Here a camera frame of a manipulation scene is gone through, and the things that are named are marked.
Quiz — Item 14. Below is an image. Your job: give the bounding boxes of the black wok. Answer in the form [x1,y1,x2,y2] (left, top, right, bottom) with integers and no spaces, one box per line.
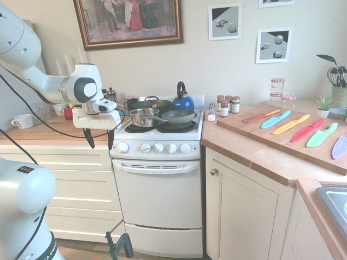
[131,95,173,115]

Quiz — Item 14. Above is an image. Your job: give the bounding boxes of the yellow sheathed knife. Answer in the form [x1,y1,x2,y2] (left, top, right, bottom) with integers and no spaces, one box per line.
[272,114,311,135]

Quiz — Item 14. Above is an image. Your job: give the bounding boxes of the white electric stove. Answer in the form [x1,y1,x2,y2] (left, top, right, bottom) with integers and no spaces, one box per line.
[109,94,205,259]

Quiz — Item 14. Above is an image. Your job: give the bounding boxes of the grey frying pan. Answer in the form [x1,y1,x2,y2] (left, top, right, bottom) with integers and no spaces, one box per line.
[147,109,197,126]

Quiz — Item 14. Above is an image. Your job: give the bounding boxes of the pale green utensil holder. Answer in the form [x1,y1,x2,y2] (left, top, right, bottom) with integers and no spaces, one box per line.
[331,84,347,110]

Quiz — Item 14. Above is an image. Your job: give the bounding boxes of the french press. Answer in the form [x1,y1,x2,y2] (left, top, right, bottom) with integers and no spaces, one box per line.
[106,87,118,103]

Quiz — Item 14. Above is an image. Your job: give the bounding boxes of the small potted succulent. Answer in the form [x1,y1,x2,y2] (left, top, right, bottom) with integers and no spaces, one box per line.
[316,96,335,119]

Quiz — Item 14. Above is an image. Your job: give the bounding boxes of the blue sheathed knife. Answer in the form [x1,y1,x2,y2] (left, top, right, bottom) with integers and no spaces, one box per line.
[261,110,292,129]

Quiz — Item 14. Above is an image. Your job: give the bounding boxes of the steel sink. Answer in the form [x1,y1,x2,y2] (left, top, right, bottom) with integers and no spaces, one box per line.
[314,186,347,235]

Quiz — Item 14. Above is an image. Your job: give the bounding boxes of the tall glass jar gingham lid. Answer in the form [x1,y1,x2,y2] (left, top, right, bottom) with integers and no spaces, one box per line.
[271,77,286,95]

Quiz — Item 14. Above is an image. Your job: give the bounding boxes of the blue kettle black handle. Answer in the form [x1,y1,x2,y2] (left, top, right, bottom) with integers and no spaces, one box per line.
[171,81,196,112]

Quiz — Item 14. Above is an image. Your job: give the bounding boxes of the grey bowl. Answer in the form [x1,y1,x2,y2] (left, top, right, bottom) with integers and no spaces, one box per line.
[329,108,347,120]

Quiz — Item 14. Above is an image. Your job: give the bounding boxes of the orange-red sheathed knife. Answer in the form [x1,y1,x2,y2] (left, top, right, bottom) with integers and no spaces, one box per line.
[241,109,281,124]

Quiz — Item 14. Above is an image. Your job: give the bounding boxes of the navy mug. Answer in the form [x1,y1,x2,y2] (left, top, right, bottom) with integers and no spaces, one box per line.
[124,98,139,112]

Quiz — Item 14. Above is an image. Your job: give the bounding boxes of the green sheathed knife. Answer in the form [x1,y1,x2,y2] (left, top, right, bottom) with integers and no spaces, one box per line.
[306,122,339,148]

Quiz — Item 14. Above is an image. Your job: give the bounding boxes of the steel saucepan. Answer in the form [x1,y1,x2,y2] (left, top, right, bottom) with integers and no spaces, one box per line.
[128,107,165,127]

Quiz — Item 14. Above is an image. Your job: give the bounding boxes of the small white cup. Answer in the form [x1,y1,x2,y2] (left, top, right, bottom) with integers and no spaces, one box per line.
[53,103,67,117]

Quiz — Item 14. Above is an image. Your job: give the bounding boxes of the grey geometric art print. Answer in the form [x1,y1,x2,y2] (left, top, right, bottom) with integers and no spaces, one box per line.
[258,0,297,9]
[208,2,243,42]
[255,27,293,64]

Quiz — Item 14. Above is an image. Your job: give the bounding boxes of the gold framed painting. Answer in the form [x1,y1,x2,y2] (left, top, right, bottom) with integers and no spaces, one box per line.
[73,0,185,52]

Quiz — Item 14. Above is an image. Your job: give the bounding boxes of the white oven door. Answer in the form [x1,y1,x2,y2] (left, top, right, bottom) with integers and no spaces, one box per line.
[111,158,204,230]

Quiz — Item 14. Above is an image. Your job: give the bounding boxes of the cream drawer cabinet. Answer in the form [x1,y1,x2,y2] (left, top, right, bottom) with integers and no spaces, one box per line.
[0,144,126,244]

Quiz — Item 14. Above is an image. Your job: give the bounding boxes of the red sheathed knife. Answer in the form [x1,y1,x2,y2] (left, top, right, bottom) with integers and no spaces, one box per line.
[291,118,325,143]

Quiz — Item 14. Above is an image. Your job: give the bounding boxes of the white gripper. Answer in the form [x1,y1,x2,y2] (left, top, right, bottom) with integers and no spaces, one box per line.
[72,107,122,151]

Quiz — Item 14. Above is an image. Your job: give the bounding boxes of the cream cabinet door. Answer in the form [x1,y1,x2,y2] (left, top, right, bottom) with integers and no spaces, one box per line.
[205,147,295,260]

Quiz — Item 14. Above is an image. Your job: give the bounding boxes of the clear drinking glass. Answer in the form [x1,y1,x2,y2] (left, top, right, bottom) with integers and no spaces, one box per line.
[34,103,52,121]

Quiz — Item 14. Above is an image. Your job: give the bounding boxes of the large wooden cutting board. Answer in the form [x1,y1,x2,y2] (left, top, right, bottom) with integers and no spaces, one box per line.
[216,103,347,177]

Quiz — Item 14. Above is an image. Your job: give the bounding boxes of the white coffee mug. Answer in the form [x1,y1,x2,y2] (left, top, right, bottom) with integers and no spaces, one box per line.
[10,113,34,129]

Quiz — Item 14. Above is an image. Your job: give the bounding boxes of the white stove bottom drawer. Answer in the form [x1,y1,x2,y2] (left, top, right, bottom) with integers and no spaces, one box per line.
[124,222,204,259]

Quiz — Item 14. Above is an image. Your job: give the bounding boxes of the metal whisk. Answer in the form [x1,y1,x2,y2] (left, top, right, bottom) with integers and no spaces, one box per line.
[326,66,340,88]

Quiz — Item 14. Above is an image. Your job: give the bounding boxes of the dark kitchen utensils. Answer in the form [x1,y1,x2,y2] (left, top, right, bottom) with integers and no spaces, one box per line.
[337,66,347,88]

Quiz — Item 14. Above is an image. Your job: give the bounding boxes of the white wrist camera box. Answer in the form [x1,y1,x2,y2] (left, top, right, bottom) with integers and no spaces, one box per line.
[94,98,118,113]

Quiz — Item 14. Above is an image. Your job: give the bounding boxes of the purple sheathed knife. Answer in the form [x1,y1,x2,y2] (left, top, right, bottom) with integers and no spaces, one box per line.
[332,135,347,161]

